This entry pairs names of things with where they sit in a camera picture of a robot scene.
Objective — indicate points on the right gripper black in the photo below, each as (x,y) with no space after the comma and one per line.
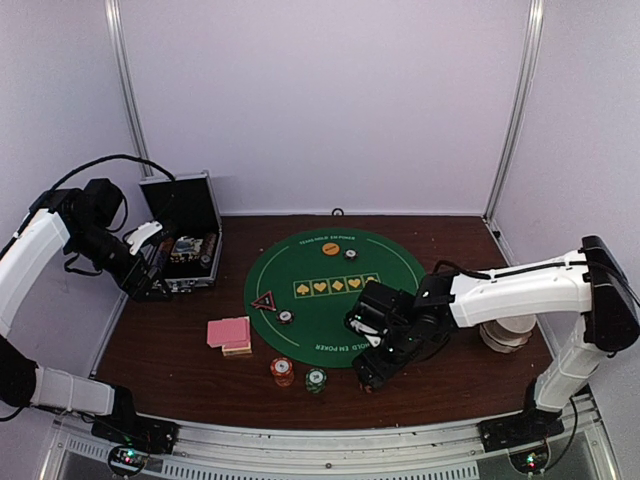
(367,366)

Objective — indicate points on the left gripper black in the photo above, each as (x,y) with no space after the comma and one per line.
(137,290)

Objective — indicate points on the orange dealer button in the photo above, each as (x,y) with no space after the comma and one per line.
(330,249)

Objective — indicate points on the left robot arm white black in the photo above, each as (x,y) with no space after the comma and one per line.
(77,222)

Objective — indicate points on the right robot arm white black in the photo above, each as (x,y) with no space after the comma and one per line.
(587,281)

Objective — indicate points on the blue card deck in case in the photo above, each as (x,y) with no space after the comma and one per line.
(186,249)

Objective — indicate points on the white ceramic bowl stack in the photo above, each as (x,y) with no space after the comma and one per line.
(502,340)

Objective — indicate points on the brown chip row in case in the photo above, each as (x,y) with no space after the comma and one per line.
(208,249)

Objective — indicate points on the pink-backed playing card deck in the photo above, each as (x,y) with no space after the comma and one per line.
(228,332)

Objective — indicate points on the green poker chip stack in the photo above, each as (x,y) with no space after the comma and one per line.
(315,380)

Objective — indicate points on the gold card deck box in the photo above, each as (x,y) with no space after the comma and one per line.
(241,348)

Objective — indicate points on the round green poker mat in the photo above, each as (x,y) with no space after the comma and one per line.
(321,289)

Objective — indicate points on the triangular all-in button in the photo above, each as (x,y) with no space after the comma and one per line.
(265,301)

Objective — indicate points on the orange poker chip stack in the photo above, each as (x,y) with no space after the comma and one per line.
(282,371)

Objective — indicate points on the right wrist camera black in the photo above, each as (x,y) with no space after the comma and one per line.
(379,310)

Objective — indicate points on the front aluminium rail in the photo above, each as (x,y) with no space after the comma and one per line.
(452,450)

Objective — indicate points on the left aluminium post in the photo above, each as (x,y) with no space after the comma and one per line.
(117,36)

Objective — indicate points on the aluminium post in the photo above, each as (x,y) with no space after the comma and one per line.
(117,36)
(527,70)

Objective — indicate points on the right aluminium post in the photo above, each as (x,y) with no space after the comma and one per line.
(527,70)

